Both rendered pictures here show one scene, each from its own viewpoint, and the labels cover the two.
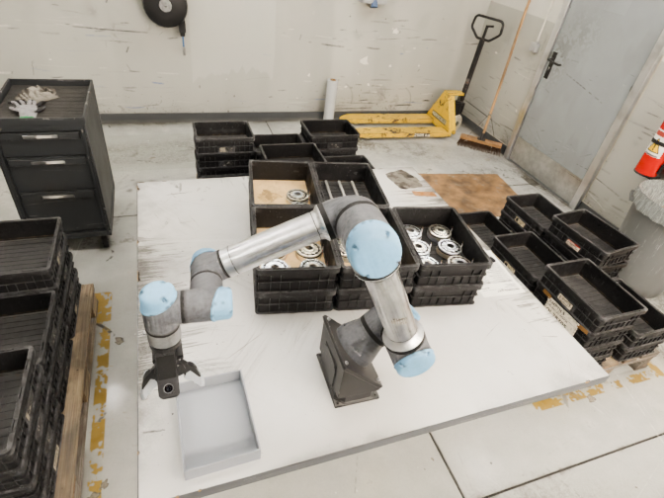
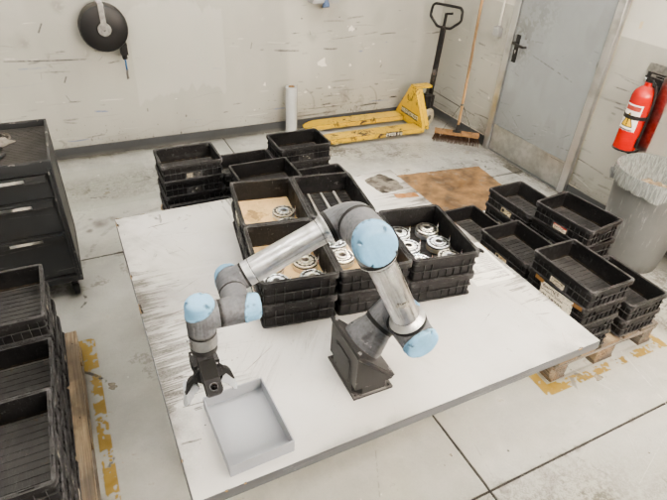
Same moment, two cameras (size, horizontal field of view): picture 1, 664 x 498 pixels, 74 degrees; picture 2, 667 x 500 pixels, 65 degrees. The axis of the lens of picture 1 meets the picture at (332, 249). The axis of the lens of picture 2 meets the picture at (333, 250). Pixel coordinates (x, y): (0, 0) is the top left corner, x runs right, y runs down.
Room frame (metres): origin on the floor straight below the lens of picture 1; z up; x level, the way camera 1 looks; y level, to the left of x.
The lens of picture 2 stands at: (-0.36, 0.09, 2.11)
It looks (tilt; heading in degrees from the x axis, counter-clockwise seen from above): 35 degrees down; 356
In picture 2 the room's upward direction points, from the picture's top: 4 degrees clockwise
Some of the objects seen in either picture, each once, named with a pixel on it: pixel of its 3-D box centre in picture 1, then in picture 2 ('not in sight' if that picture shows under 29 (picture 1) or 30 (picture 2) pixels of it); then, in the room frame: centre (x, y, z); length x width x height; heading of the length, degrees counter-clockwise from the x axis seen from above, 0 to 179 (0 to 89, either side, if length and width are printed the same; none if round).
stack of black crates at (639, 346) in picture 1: (619, 318); (613, 295); (1.90, -1.70, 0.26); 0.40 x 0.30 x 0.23; 24
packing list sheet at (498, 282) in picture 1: (486, 271); (476, 261); (1.59, -0.71, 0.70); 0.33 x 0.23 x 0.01; 24
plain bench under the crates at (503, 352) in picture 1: (325, 317); (326, 330); (1.48, -0.02, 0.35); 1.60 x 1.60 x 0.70; 24
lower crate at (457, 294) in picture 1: (429, 265); (421, 262); (1.49, -0.42, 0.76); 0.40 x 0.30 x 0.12; 16
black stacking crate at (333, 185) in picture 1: (346, 194); (331, 204); (1.80, -0.03, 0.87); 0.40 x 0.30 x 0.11; 16
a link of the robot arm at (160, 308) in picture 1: (161, 308); (201, 316); (0.64, 0.35, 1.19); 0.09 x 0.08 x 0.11; 109
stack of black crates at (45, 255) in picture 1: (32, 282); (20, 333); (1.40, 1.37, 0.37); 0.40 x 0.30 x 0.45; 24
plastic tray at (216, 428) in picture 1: (215, 419); (247, 423); (0.67, 0.26, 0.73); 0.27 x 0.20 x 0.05; 26
